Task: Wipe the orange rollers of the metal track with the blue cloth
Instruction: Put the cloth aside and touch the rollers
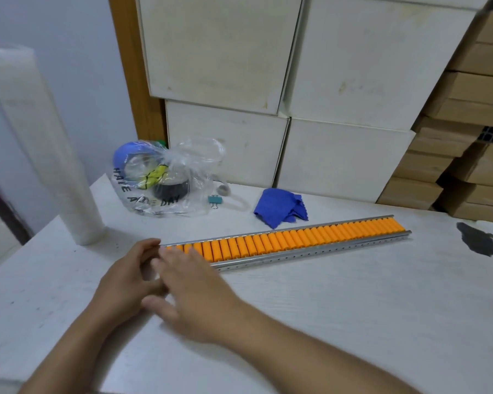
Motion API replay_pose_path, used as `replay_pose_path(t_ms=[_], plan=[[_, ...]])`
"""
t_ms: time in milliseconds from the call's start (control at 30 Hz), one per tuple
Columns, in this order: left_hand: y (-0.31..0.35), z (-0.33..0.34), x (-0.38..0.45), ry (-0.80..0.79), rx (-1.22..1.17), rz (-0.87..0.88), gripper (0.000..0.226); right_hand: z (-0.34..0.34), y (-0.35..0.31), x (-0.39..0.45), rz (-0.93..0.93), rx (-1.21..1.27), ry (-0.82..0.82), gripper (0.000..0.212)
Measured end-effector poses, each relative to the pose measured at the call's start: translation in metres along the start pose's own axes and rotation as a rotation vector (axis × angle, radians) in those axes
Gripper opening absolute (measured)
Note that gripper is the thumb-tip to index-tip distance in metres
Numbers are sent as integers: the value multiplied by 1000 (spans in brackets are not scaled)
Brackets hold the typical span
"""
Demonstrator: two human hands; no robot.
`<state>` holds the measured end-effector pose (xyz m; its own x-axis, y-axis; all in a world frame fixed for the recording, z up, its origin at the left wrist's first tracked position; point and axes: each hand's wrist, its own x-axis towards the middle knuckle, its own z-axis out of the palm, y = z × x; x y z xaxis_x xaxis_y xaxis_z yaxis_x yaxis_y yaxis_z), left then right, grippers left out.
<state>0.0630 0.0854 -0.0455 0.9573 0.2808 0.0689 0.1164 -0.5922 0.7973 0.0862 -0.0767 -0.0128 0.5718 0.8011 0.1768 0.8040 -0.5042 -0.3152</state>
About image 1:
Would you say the metal track with orange rollers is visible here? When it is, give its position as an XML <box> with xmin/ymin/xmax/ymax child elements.
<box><xmin>158</xmin><ymin>215</ymin><xmax>412</xmax><ymax>272</ymax></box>

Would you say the stack of brown cardboard boxes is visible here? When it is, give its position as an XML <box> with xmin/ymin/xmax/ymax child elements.
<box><xmin>376</xmin><ymin>10</ymin><xmax>493</xmax><ymax>226</ymax></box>

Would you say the person's right hand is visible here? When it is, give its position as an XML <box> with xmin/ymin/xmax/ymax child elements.
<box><xmin>142</xmin><ymin>247</ymin><xmax>252</xmax><ymax>346</ymax></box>

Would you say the person's right forearm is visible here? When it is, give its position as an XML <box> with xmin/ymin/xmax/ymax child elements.
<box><xmin>229</xmin><ymin>305</ymin><xmax>422</xmax><ymax>394</ymax></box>

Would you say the yellow packet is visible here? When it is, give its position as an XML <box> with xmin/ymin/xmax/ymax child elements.
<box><xmin>139</xmin><ymin>164</ymin><xmax>167</xmax><ymax>190</ymax></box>

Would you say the person's left forearm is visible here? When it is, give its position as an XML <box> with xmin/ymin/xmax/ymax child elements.
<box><xmin>18</xmin><ymin>309</ymin><xmax>109</xmax><ymax>394</ymax></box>

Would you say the blue tape roll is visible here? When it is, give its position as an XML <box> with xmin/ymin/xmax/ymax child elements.
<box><xmin>113</xmin><ymin>141</ymin><xmax>166</xmax><ymax>190</ymax></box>

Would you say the blue cloth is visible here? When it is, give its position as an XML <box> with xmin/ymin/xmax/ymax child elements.
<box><xmin>253</xmin><ymin>188</ymin><xmax>309</xmax><ymax>230</ymax></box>

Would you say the clear printed plastic bag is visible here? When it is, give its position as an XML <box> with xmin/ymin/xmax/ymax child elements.
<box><xmin>110</xmin><ymin>137</ymin><xmax>227</xmax><ymax>218</ymax></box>

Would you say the clear stretch film roll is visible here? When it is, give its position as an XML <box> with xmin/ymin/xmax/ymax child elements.
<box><xmin>0</xmin><ymin>45</ymin><xmax>107</xmax><ymax>247</ymax></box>

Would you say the person's left hand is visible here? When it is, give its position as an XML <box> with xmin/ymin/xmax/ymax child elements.
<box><xmin>91</xmin><ymin>238</ymin><xmax>168</xmax><ymax>325</ymax></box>

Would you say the black tape roll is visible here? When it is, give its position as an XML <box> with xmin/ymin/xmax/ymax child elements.
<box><xmin>153</xmin><ymin>164</ymin><xmax>190</xmax><ymax>202</ymax></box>

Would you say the brown wooden post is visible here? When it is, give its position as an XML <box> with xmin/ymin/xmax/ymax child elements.
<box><xmin>108</xmin><ymin>0</ymin><xmax>168</xmax><ymax>145</ymax></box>

